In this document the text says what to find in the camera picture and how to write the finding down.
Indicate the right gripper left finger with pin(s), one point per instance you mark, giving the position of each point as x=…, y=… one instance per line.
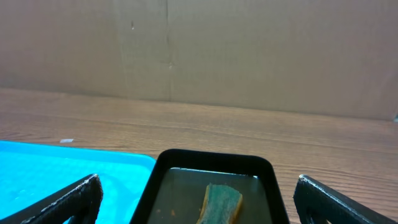
x=78, y=203

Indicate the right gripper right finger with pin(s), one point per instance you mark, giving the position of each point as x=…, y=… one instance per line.
x=318, y=203

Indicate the yellow green sponge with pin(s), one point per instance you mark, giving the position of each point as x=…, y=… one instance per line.
x=221, y=205

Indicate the teal plastic tray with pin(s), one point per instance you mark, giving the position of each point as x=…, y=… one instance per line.
x=31, y=172

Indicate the black rectangular water tray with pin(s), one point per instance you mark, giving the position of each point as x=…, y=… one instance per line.
x=176, y=188

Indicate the brown cardboard backdrop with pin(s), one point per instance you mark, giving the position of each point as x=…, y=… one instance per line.
x=322, y=56

